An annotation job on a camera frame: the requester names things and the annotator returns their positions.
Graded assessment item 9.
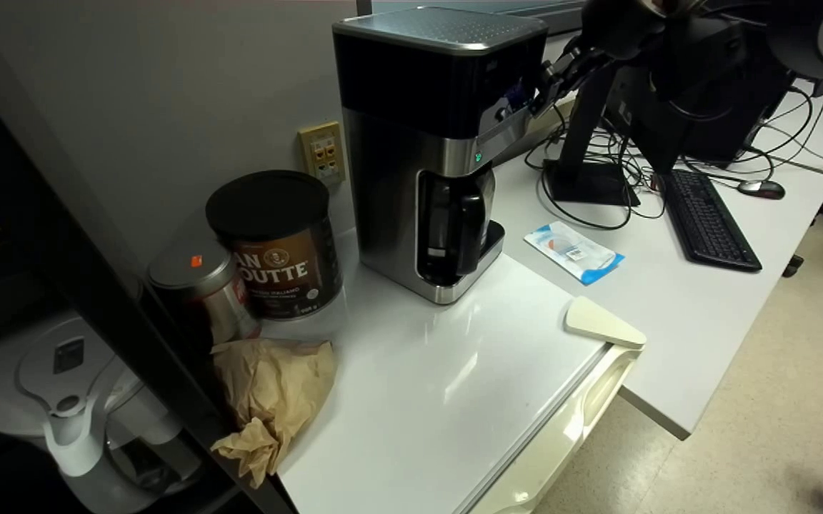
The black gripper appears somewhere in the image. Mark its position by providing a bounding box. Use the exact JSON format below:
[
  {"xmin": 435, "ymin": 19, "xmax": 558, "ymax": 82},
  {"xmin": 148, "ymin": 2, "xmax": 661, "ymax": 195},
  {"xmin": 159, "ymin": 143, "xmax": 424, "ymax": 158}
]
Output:
[{"xmin": 529, "ymin": 0, "xmax": 672, "ymax": 105}]

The black monitor stand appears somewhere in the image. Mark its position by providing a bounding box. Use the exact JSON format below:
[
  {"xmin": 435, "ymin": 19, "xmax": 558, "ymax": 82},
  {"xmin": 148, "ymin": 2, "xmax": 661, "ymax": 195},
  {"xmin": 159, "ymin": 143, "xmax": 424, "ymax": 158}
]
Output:
[{"xmin": 539, "ymin": 60, "xmax": 644, "ymax": 208}]

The beige wall outlet plate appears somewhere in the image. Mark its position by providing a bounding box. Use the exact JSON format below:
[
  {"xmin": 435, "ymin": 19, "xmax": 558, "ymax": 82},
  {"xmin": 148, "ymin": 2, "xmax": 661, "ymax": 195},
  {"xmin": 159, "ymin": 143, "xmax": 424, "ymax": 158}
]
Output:
[{"xmin": 295, "ymin": 118, "xmax": 349, "ymax": 189}]

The black computer mouse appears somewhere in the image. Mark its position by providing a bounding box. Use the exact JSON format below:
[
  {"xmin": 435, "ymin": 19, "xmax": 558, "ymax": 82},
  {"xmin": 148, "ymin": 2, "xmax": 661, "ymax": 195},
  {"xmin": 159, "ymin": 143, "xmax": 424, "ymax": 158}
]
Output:
[{"xmin": 734, "ymin": 176, "xmax": 788, "ymax": 203}]

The crumpled brown paper bag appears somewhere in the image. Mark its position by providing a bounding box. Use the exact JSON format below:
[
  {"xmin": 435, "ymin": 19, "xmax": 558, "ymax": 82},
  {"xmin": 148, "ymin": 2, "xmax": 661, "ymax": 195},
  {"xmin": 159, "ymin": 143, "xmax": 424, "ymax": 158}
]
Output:
[{"xmin": 208, "ymin": 335, "xmax": 339, "ymax": 492}]

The glass coffee carafe black handle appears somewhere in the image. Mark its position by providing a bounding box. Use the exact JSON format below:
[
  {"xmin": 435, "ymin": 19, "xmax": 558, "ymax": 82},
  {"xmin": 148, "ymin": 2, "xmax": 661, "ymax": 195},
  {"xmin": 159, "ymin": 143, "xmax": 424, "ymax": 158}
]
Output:
[{"xmin": 418, "ymin": 168, "xmax": 498, "ymax": 287}]

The brown coffee can black lid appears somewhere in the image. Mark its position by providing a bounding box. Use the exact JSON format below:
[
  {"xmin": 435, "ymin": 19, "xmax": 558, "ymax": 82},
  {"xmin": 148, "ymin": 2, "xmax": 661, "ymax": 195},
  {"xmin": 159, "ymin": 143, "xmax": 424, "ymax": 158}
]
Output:
[{"xmin": 203, "ymin": 168, "xmax": 345, "ymax": 323}]

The black cable bundle by mouse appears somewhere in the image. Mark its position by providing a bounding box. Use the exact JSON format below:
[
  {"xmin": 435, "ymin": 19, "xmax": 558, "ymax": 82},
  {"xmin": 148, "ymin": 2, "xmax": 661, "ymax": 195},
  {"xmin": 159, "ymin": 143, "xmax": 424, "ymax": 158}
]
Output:
[{"xmin": 684, "ymin": 78, "xmax": 823, "ymax": 185}]

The beige fridge hinge cover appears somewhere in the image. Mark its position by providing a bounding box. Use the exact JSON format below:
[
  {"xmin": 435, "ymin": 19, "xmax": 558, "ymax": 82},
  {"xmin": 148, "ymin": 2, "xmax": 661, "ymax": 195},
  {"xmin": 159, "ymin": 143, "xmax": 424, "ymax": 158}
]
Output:
[{"xmin": 564, "ymin": 295, "xmax": 649, "ymax": 349}]

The black steel drip coffeemaker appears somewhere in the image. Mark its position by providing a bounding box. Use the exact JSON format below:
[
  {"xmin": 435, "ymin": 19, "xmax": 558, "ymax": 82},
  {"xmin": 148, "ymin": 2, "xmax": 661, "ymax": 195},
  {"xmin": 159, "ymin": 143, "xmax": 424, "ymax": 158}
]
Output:
[{"xmin": 332, "ymin": 6, "xmax": 551, "ymax": 307}]

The white single-serve coffee machine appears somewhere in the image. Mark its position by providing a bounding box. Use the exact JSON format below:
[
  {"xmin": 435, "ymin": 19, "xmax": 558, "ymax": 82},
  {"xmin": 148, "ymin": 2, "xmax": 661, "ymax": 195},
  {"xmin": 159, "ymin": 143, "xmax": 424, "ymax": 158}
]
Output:
[{"xmin": 0, "ymin": 305, "xmax": 205, "ymax": 514}]

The black shelf frame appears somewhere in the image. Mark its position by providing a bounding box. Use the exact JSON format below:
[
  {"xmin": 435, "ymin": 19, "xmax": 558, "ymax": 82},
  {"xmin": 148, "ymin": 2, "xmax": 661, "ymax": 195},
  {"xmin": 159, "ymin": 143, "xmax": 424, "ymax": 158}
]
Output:
[{"xmin": 0, "ymin": 55, "xmax": 296, "ymax": 514}]

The small jar silver lid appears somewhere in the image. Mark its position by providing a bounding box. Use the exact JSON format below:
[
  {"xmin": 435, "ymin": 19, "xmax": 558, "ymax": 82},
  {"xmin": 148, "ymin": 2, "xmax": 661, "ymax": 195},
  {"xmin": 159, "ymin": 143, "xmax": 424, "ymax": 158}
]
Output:
[{"xmin": 145, "ymin": 243, "xmax": 263, "ymax": 349}]

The blue white wipes packet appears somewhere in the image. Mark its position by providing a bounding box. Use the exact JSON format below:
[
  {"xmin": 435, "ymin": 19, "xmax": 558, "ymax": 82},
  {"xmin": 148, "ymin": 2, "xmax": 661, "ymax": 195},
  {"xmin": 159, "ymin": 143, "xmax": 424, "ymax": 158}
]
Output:
[{"xmin": 524, "ymin": 219, "xmax": 626, "ymax": 287}]

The black computer keyboard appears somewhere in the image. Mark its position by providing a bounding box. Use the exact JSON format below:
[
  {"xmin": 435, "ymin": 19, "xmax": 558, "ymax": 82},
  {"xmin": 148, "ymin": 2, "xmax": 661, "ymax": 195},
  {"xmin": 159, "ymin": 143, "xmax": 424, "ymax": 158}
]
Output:
[{"xmin": 661, "ymin": 168, "xmax": 766, "ymax": 277}]

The white office desk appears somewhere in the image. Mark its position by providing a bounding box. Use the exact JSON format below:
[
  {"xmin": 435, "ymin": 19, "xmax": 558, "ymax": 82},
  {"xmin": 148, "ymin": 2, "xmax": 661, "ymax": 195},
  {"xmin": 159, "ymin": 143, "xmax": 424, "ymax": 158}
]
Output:
[{"xmin": 489, "ymin": 79, "xmax": 823, "ymax": 443}]

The white mini fridge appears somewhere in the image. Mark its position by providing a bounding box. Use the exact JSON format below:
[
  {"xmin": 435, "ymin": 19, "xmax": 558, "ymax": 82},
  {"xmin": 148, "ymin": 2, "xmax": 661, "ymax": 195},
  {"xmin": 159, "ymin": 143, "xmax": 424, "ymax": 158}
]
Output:
[{"xmin": 255, "ymin": 226, "xmax": 646, "ymax": 514}]

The black computer monitor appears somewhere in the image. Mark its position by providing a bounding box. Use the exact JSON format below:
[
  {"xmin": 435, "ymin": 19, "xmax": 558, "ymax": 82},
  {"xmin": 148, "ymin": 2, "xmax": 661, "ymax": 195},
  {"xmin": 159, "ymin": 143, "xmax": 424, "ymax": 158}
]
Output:
[{"xmin": 621, "ymin": 10, "xmax": 794, "ymax": 176}]

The black cable bundle behind stand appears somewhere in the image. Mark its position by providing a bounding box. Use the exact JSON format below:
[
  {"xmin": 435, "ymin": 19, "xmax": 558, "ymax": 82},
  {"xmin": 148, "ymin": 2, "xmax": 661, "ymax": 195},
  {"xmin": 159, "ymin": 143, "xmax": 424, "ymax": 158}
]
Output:
[{"xmin": 524, "ymin": 95, "xmax": 668, "ymax": 235}]

